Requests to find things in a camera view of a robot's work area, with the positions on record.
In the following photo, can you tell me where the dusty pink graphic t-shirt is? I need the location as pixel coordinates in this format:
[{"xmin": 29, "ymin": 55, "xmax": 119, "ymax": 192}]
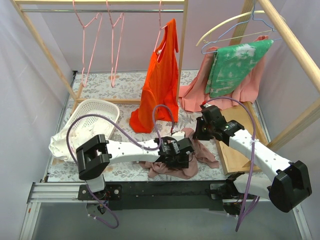
[{"xmin": 139, "ymin": 127, "xmax": 220, "ymax": 180}]

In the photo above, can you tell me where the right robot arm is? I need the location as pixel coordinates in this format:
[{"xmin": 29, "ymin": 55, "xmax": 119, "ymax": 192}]
[{"xmin": 193, "ymin": 104, "xmax": 312, "ymax": 213}]

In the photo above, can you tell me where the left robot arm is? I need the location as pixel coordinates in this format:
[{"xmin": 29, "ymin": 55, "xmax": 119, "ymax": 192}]
[{"xmin": 76, "ymin": 134, "xmax": 194, "ymax": 200}]

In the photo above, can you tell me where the orange t-shirt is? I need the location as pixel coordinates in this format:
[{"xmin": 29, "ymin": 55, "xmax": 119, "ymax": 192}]
[{"xmin": 129, "ymin": 18, "xmax": 179, "ymax": 134}]

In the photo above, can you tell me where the pink hanger holding orange shirt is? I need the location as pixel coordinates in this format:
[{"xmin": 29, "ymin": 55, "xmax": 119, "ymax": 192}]
[{"xmin": 153, "ymin": 0, "xmax": 166, "ymax": 54}]

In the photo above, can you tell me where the right wooden clothes rack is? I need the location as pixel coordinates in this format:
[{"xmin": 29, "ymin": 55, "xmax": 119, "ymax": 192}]
[{"xmin": 207, "ymin": 0, "xmax": 320, "ymax": 176}]

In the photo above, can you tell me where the green tie-dye garment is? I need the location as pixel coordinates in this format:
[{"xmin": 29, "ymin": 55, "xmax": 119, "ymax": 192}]
[{"xmin": 204, "ymin": 36, "xmax": 274, "ymax": 102}]

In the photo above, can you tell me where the floral table cloth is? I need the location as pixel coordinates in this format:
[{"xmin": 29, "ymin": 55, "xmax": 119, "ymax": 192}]
[{"xmin": 47, "ymin": 70, "xmax": 227, "ymax": 182}]

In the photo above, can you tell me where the white laundry basket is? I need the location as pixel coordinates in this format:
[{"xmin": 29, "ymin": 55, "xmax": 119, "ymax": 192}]
[{"xmin": 66, "ymin": 99, "xmax": 120, "ymax": 148}]

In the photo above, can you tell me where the white garment in basket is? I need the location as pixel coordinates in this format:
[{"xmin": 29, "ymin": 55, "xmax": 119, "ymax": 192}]
[{"xmin": 48, "ymin": 121, "xmax": 112, "ymax": 161}]

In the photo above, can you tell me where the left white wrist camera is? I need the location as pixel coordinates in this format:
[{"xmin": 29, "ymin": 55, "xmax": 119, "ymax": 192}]
[{"xmin": 171, "ymin": 131, "xmax": 186, "ymax": 142}]

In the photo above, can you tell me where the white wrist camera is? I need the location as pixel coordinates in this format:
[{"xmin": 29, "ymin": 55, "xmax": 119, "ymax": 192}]
[
  {"xmin": 171, "ymin": 131, "xmax": 186, "ymax": 142},
  {"xmin": 200, "ymin": 101, "xmax": 212, "ymax": 109}
]

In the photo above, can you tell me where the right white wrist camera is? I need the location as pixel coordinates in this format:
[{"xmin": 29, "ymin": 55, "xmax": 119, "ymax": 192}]
[{"xmin": 200, "ymin": 101, "xmax": 212, "ymax": 109}]

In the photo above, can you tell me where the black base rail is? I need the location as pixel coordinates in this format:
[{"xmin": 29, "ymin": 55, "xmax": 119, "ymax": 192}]
[{"xmin": 94, "ymin": 180, "xmax": 241, "ymax": 211}]

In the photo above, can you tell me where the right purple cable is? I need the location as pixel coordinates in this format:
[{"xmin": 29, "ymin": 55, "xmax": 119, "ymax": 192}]
[{"xmin": 203, "ymin": 97, "xmax": 260, "ymax": 232}]

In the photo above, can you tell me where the blue wire hanger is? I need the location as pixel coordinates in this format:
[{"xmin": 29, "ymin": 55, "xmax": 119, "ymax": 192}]
[{"xmin": 196, "ymin": 0, "xmax": 278, "ymax": 55}]

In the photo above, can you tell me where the middle pink wire hanger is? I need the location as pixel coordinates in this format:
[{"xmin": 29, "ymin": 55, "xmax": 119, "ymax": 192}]
[{"xmin": 105, "ymin": 0, "xmax": 125, "ymax": 88}]

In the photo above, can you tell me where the pink wire hanger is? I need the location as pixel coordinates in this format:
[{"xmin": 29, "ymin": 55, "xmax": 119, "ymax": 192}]
[
  {"xmin": 72, "ymin": 0, "xmax": 103, "ymax": 87},
  {"xmin": 105, "ymin": 0, "xmax": 125, "ymax": 88}
]

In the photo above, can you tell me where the left pink wire hanger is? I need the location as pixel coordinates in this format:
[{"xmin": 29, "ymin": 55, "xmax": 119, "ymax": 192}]
[{"xmin": 72, "ymin": 0, "xmax": 103, "ymax": 87}]

